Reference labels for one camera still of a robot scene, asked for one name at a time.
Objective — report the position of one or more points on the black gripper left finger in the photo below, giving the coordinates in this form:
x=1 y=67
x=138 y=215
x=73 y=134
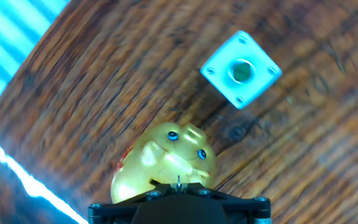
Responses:
x=113 y=210

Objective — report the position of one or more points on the gold piggy bank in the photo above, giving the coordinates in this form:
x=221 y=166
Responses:
x=154 y=168

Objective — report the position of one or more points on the white push button box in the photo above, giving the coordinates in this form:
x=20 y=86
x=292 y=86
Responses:
x=225 y=87

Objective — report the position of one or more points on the wood grain table mat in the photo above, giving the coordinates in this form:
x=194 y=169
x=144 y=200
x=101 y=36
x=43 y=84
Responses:
x=291 y=155

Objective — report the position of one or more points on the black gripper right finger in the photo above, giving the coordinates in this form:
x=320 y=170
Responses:
x=247 y=210

